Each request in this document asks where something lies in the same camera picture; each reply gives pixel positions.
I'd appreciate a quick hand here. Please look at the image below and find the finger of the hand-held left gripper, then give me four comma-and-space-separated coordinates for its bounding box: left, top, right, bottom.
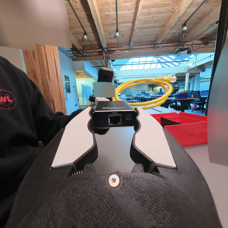
90, 96, 112, 104

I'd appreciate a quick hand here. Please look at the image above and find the person's left forearm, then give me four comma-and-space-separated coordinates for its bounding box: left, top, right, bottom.
38, 108, 93, 145

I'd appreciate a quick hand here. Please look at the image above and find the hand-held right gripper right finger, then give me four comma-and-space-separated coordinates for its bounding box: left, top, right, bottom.
130, 107, 177, 173

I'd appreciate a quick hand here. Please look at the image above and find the wide wooden pillar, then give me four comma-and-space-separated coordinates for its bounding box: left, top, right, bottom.
22, 44, 67, 115

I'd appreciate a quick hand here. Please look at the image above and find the yellow ethernet cable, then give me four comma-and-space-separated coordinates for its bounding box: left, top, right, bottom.
115, 76, 177, 110

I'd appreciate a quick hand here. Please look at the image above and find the black network adapter box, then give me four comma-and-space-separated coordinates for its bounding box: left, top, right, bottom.
92, 101, 138, 128

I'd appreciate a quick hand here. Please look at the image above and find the red plastic bin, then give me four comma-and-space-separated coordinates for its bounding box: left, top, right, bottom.
150, 111, 208, 147

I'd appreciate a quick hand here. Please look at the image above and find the person's black hoodie torso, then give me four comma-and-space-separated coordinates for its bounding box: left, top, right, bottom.
0, 56, 68, 228

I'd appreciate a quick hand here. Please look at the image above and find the white ceiling projector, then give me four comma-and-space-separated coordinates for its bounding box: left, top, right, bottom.
175, 47, 192, 60

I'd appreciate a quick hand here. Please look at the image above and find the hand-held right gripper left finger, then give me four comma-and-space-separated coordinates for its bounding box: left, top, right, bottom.
51, 107, 99, 174

